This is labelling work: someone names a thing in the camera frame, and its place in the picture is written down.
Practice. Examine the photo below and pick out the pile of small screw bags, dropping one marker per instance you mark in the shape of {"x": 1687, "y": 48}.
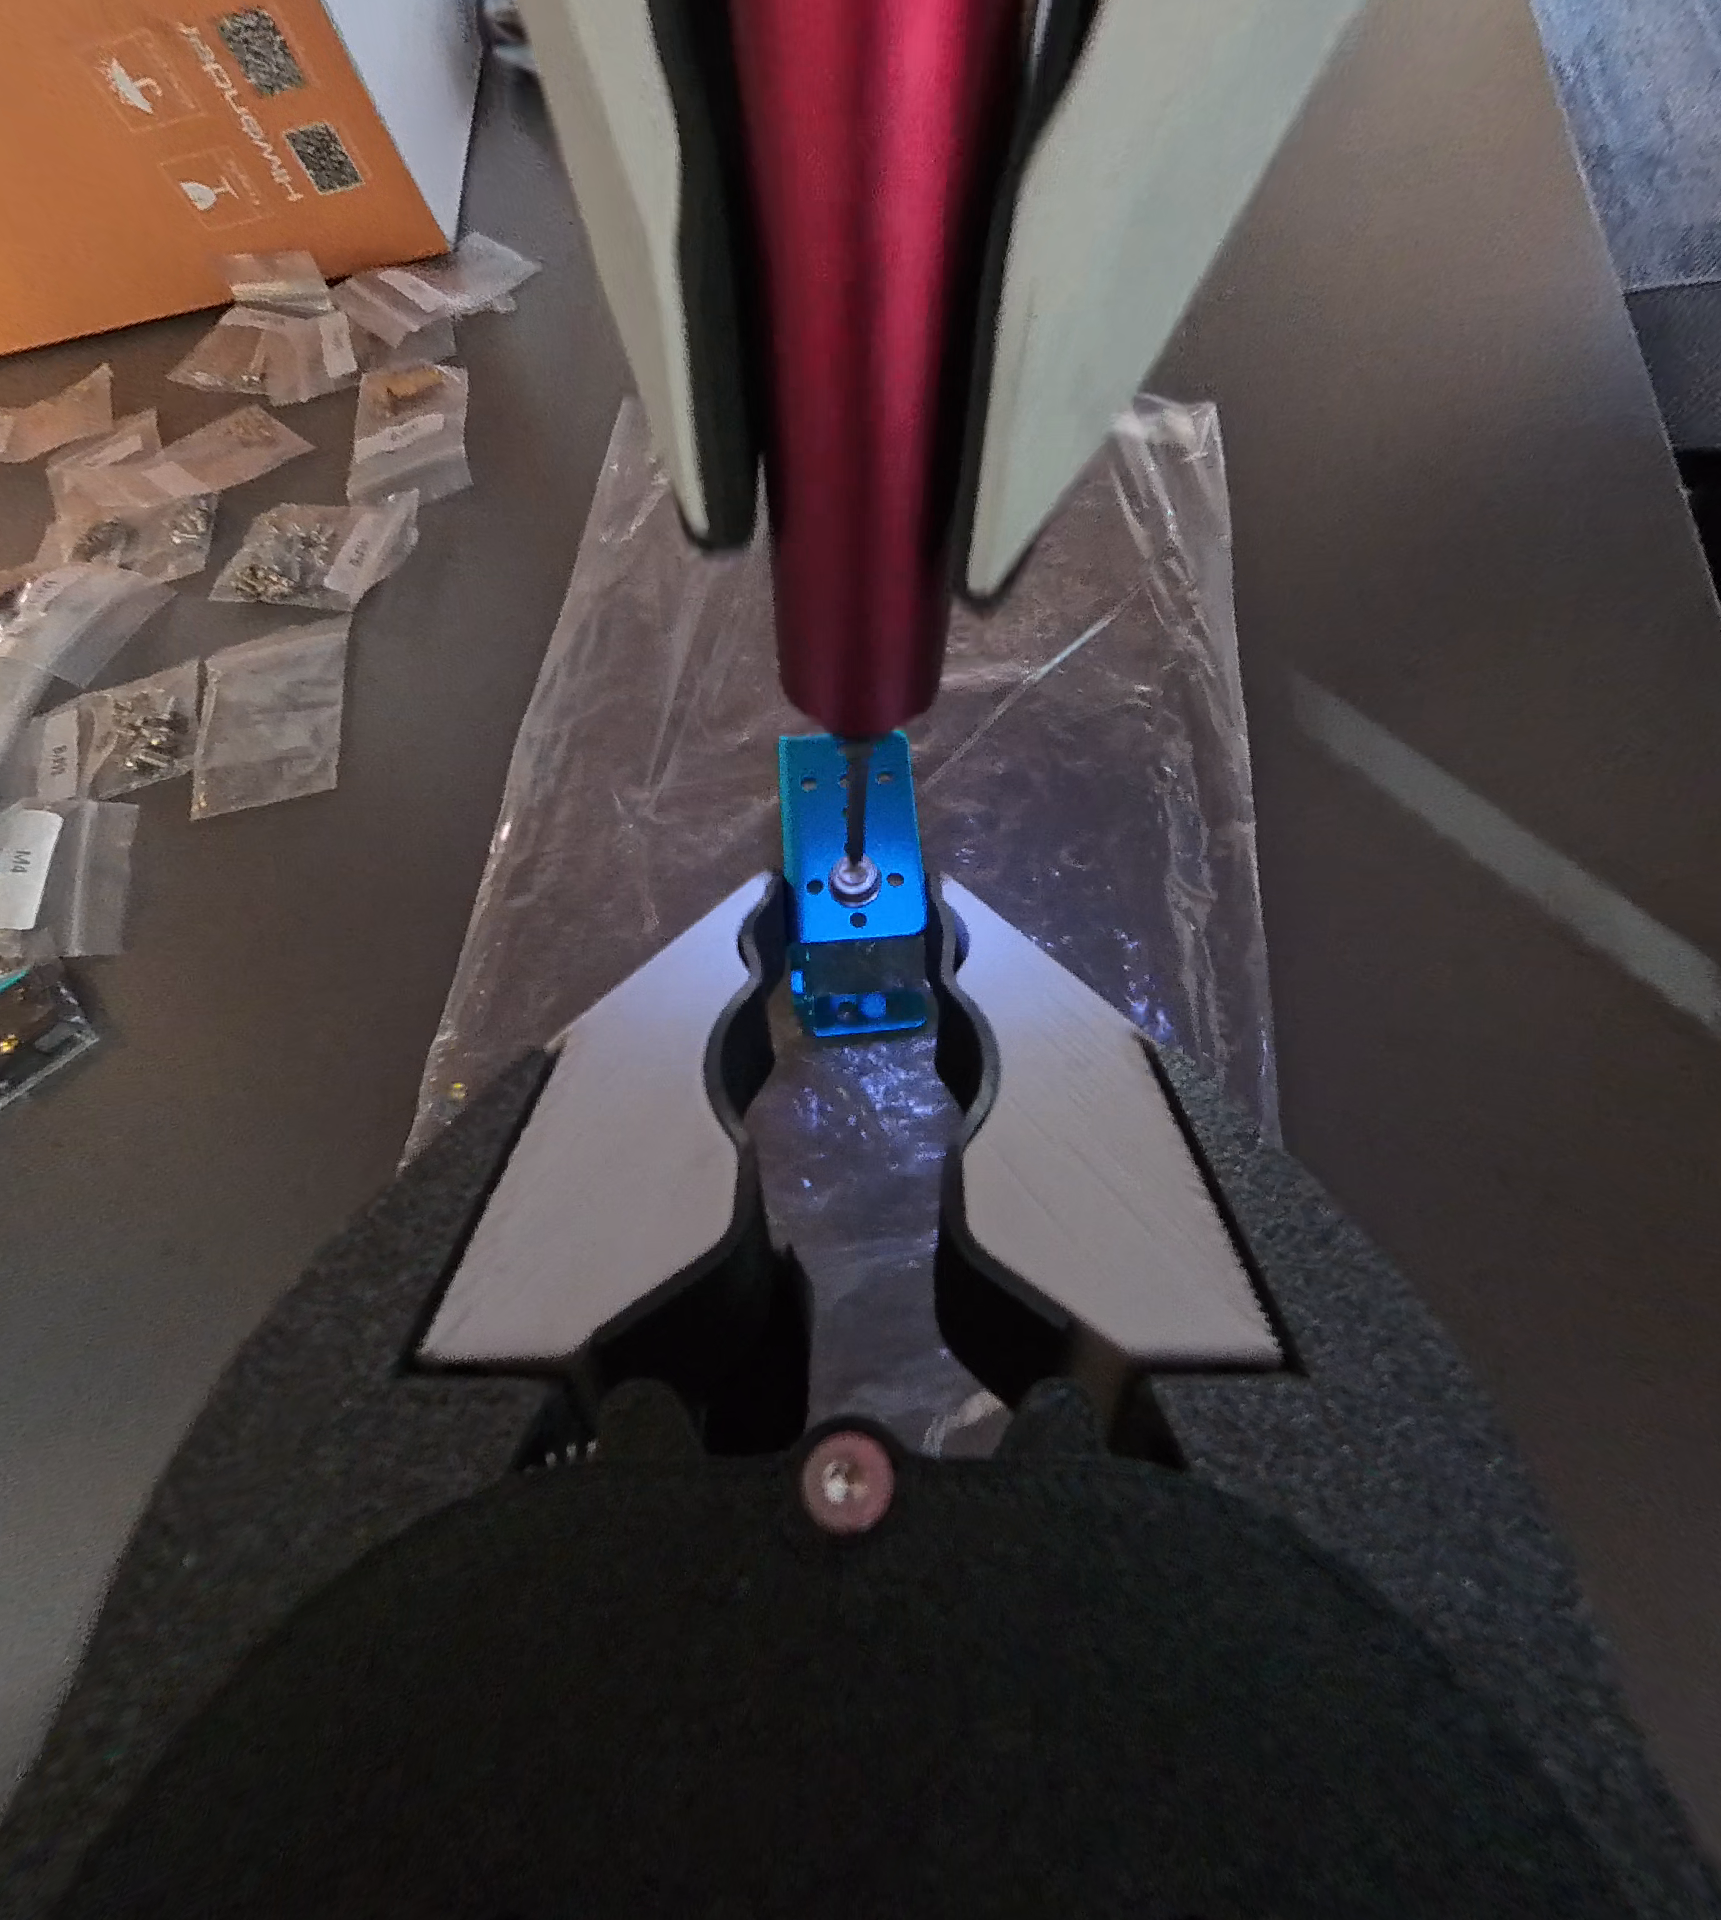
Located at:
{"x": 275, "y": 721}

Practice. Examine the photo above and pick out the orange cardboard box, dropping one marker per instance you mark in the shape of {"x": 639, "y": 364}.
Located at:
{"x": 51, "y": 181}

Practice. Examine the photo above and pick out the red electric screwdriver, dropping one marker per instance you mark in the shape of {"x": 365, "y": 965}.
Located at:
{"x": 874, "y": 375}

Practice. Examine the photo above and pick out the large clear plastic bag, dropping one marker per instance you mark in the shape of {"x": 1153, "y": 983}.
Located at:
{"x": 1101, "y": 780}

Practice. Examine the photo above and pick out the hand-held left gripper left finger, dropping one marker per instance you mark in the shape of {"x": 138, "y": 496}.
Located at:
{"x": 590, "y": 1201}

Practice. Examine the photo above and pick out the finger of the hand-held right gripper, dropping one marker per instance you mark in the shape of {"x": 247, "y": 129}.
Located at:
{"x": 621, "y": 224}
{"x": 1131, "y": 224}

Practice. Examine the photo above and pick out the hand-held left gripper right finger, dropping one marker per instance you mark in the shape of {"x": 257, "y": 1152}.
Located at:
{"x": 1114, "y": 1201}

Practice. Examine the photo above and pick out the blue perforated metal bracket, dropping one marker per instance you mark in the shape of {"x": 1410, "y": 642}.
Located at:
{"x": 807, "y": 840}

